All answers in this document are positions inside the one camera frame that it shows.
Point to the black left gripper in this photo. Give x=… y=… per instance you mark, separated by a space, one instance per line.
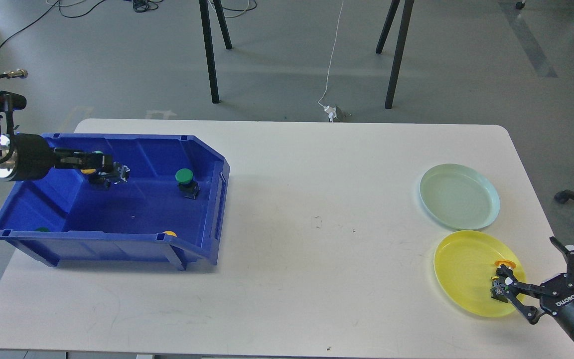
x=33 y=158

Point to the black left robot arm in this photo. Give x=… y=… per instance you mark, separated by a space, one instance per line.
x=10 y=102

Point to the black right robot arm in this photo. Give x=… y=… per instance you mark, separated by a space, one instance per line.
x=553 y=297

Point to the yellow plate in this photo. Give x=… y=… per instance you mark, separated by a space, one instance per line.
x=464 y=263

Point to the green push button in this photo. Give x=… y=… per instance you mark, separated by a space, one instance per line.
x=186 y=183

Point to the pale green plate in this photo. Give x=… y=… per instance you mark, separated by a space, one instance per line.
x=459 y=197

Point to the blue plastic bin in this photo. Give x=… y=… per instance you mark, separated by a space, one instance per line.
x=126 y=221

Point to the black tripod legs right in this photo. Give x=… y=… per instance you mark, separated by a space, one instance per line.
x=406 y=18

